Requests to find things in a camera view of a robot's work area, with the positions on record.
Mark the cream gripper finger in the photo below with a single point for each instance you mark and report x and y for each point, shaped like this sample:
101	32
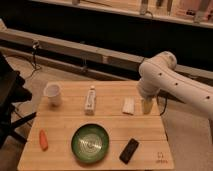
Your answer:
147	105

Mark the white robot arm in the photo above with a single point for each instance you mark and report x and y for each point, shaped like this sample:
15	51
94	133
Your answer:
157	73

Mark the green ceramic bowl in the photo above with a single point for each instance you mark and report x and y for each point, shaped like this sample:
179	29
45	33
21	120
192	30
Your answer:
90	143

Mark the white ceramic cup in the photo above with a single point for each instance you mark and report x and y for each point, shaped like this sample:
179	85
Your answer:
53	93

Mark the white folded cloth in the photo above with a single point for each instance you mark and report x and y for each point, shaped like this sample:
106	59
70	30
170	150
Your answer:
128	106

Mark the black phone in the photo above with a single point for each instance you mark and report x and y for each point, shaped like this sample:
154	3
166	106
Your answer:
128	151

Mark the white tube with cap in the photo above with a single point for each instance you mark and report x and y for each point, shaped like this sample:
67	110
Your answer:
90	101

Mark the orange carrot toy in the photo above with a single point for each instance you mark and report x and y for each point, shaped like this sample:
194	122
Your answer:
43	140

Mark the black office chair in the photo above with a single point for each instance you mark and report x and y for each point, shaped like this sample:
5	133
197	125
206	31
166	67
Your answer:
11	91

